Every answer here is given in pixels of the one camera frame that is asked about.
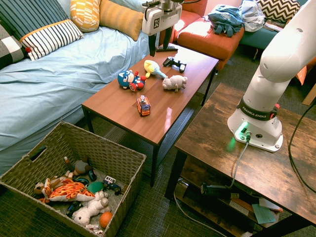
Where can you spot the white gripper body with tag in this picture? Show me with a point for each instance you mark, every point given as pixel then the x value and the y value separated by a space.
pixel 160 19

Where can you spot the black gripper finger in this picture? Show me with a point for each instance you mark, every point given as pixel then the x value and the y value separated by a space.
pixel 167 39
pixel 152 45

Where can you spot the orange toy car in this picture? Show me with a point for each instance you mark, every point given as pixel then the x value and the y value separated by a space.
pixel 143 106

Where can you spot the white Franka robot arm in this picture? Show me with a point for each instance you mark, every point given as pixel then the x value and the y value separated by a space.
pixel 276 61

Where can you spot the yellow and blue plush toy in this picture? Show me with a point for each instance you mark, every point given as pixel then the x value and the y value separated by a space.
pixel 151 67

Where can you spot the Captain America plush toy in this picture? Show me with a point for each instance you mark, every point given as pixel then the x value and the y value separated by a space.
pixel 127 79

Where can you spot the grey pig plush toy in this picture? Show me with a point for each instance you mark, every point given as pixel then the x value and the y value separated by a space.
pixel 174 82

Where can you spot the woven wicker basket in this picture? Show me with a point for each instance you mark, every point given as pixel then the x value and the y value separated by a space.
pixel 103 153

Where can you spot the grey brown plush toy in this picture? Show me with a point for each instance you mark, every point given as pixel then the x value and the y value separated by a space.
pixel 82 166

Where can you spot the blue white toy truck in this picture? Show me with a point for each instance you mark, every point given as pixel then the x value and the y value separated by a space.
pixel 111 183

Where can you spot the flame pattern plush toy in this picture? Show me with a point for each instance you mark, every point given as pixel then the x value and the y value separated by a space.
pixel 70 190

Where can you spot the small dark blue toy car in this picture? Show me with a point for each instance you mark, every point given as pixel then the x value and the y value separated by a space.
pixel 73 208

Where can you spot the brown striped plush toy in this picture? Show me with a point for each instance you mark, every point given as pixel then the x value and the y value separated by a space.
pixel 39 187

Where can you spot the small white red toy car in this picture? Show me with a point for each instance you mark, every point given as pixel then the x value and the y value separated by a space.
pixel 95 228

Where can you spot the black remote control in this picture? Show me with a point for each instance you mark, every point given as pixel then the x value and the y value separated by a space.
pixel 166 49

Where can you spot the black game controller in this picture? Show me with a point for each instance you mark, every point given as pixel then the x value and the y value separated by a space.
pixel 174 63

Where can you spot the orange upholstered ottoman sofa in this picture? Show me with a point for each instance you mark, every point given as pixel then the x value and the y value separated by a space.
pixel 205 39

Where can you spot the mustard orange pillow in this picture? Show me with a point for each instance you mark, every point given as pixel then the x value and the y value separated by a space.
pixel 121 18

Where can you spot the blue clothes pile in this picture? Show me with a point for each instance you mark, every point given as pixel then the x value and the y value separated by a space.
pixel 225 19

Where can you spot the yellow white patterned pillow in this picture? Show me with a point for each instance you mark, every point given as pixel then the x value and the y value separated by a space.
pixel 85 14

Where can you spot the light grey crumpled cloth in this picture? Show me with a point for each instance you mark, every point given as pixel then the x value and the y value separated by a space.
pixel 251 14

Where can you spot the teal sofa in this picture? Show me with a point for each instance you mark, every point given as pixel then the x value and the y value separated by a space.
pixel 256 38

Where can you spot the bed with light blue sheet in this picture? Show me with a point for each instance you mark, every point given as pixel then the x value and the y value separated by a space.
pixel 61 81

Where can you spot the white navy striped pillow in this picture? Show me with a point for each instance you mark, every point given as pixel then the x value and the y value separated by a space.
pixel 51 38

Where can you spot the rustic brown wooden table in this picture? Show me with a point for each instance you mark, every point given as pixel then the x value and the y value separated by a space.
pixel 217 138

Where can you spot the black white chevron pillow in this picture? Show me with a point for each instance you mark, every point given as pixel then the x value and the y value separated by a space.
pixel 279 8

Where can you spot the dark blue striped pillow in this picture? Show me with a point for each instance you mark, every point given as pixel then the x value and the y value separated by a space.
pixel 32 13

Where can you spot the orange cardboard piece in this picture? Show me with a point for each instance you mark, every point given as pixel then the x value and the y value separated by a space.
pixel 302 75

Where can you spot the black white checked pillow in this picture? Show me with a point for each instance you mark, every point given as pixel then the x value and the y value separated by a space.
pixel 10 49

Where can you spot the green ball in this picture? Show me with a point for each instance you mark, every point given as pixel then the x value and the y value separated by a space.
pixel 95 187

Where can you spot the light wooden furniture piece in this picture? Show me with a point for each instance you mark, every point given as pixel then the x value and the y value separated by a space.
pixel 310 96

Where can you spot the black power adapter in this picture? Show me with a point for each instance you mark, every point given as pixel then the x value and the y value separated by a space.
pixel 214 190

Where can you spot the white plush bear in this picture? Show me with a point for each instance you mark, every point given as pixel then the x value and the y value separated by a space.
pixel 90 208

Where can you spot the orange ball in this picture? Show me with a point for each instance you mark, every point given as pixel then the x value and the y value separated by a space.
pixel 106 219

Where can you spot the teal paper sheet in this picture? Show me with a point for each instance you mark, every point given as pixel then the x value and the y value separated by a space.
pixel 264 214

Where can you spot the wood coffee table black frame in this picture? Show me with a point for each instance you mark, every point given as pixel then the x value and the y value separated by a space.
pixel 163 111

